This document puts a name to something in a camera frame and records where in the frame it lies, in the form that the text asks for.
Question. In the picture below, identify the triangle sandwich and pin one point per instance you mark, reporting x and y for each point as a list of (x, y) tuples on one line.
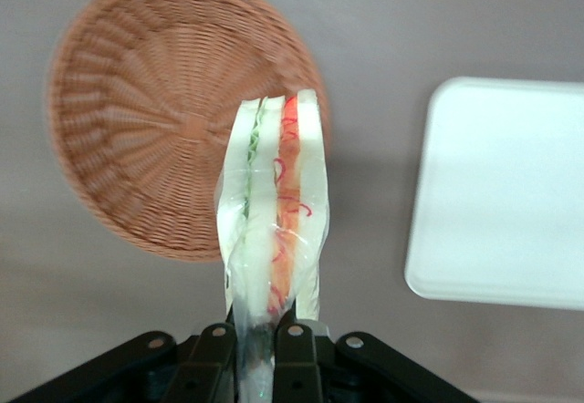
[(264, 193)]

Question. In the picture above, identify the cream plastic tray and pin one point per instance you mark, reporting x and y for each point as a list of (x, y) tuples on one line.
[(502, 193)]

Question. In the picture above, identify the large brown wicker basket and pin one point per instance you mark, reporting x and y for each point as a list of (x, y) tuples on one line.
[(146, 102)]

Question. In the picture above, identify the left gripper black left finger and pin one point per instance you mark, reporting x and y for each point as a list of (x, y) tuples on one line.
[(201, 366)]

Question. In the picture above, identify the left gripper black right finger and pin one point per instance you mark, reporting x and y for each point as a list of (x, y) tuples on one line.
[(296, 366)]

